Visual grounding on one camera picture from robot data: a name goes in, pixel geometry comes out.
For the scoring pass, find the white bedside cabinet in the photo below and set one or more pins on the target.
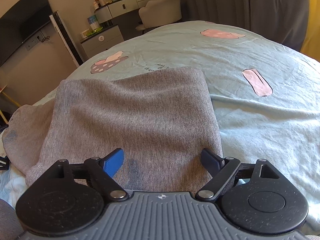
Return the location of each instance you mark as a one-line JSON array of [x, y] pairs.
[[102, 41]]

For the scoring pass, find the blue white box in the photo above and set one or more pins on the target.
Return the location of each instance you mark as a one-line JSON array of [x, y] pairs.
[[93, 22]]

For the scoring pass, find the wall power socket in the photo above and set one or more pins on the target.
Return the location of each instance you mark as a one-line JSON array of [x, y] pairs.
[[30, 43]]

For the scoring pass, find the white tall panel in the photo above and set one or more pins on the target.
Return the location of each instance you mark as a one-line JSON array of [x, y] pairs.
[[65, 36]]

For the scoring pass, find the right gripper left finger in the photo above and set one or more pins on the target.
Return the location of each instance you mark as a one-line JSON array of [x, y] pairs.
[[101, 172]]

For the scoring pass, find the white shell-back chair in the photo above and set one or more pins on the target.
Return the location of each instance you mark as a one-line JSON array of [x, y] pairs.
[[158, 13]]

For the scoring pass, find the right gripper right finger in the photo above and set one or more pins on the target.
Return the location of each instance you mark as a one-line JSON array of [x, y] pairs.
[[223, 172]]

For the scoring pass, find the black wall television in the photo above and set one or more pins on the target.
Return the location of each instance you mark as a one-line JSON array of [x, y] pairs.
[[21, 22]]

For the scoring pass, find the white vanity desk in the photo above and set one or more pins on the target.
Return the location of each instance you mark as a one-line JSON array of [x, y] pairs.
[[117, 8]]

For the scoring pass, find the grey curtain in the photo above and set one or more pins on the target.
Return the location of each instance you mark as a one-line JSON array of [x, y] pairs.
[[282, 21]]

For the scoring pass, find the yellow curtain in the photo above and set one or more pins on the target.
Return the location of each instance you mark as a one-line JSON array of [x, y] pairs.
[[310, 45]]

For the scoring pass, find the grey knit pants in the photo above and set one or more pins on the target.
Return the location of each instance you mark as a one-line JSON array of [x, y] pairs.
[[162, 120]]

